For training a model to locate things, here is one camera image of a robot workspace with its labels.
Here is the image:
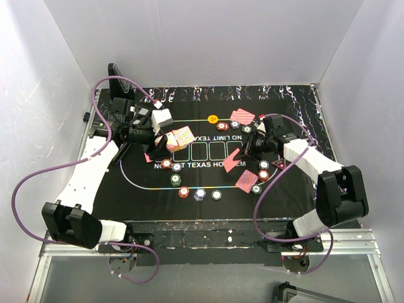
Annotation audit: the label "red poker chip stack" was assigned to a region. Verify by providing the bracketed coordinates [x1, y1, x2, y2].
[179, 186, 189, 198]

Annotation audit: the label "blue poker chip stack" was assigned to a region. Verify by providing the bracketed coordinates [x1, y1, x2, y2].
[194, 188, 206, 201]

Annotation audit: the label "yellow big blind button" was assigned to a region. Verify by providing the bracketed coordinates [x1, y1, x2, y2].
[207, 114, 219, 124]

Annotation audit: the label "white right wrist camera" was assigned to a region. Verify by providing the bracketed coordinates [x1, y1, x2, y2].
[256, 121, 266, 134]

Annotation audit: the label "black poker felt mat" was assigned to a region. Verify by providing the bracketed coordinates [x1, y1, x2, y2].
[92, 85, 333, 221]

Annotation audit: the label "red cards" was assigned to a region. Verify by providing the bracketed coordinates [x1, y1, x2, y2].
[144, 153, 154, 163]
[235, 170, 259, 193]
[230, 109, 255, 125]

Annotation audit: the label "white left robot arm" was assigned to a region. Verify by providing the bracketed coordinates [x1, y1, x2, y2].
[42, 98, 173, 253]

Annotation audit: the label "red playing card box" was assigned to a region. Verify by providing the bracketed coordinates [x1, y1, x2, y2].
[162, 126, 194, 153]

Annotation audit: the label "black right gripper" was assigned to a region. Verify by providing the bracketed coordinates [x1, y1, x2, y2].
[234, 131, 273, 162]

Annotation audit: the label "black red all-in triangle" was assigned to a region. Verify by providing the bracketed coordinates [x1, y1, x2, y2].
[271, 158, 287, 170]

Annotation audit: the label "green chips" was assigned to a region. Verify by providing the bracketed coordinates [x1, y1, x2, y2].
[241, 125, 252, 134]
[170, 174, 182, 187]
[251, 184, 262, 194]

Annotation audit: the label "green poker chip stack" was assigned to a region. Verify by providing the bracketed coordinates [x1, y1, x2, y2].
[211, 190, 222, 201]

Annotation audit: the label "blue chips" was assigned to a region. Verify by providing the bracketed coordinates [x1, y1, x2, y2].
[230, 121, 241, 129]
[172, 163, 182, 172]
[259, 160, 270, 170]

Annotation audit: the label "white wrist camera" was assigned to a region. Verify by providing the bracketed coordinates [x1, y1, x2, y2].
[256, 121, 266, 134]
[151, 109, 173, 135]

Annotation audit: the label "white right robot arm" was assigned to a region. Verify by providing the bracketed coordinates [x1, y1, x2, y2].
[231, 114, 369, 251]

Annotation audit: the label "black case bottom right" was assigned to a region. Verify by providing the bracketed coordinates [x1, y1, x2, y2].
[272, 282, 350, 303]

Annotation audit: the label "black white chess board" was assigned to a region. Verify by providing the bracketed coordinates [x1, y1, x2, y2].
[111, 142, 131, 165]

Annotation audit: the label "black chess board lid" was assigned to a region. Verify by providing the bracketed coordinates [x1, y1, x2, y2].
[107, 63, 135, 100]

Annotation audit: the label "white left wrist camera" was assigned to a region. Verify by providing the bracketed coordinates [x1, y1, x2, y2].
[151, 109, 173, 135]

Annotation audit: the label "red card being dealt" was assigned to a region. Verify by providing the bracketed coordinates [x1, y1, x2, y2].
[223, 148, 242, 173]

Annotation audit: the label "red chips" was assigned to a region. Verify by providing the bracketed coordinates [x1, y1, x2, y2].
[161, 159, 172, 169]
[258, 170, 270, 182]
[216, 122, 229, 131]

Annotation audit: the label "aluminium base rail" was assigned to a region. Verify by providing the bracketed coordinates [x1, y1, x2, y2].
[28, 228, 400, 302]

